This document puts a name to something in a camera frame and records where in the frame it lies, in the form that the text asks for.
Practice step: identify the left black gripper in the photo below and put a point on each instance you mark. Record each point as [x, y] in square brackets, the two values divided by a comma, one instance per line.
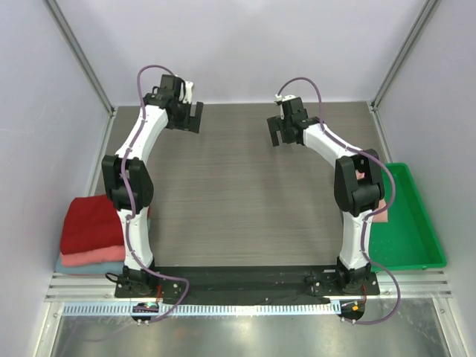
[190, 123]

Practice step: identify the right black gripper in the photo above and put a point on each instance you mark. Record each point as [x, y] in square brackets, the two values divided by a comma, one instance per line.
[280, 127]

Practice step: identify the red folded t shirt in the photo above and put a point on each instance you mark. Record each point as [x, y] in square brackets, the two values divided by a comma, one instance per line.
[90, 223]

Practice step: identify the green plastic tray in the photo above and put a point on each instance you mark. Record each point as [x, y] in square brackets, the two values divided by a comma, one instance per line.
[407, 240]

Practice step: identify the blue folded t shirt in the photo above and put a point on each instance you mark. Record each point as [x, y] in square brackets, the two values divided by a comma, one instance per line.
[95, 268]

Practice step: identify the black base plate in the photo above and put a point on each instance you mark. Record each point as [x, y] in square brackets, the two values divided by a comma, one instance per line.
[313, 281]

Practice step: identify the aluminium frame rail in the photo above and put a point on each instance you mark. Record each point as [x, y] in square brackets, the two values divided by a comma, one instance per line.
[412, 284]

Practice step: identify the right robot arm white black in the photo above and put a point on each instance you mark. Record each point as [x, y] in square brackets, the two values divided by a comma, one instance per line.
[358, 184]

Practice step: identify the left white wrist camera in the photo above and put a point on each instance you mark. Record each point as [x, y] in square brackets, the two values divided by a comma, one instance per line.
[188, 92]

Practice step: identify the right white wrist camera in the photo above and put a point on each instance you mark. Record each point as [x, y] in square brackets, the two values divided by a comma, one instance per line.
[279, 99]

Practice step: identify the salmon folded t shirt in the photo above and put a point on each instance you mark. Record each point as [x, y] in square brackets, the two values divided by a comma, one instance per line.
[114, 253]

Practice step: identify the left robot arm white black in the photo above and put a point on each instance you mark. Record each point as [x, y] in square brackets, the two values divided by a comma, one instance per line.
[127, 182]

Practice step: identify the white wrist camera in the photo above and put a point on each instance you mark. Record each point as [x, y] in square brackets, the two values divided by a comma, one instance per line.
[279, 99]
[188, 92]

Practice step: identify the pink t shirt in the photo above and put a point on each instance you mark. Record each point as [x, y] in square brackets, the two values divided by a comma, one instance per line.
[381, 217]

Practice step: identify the white slotted cable duct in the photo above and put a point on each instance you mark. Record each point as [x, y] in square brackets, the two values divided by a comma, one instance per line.
[136, 310]

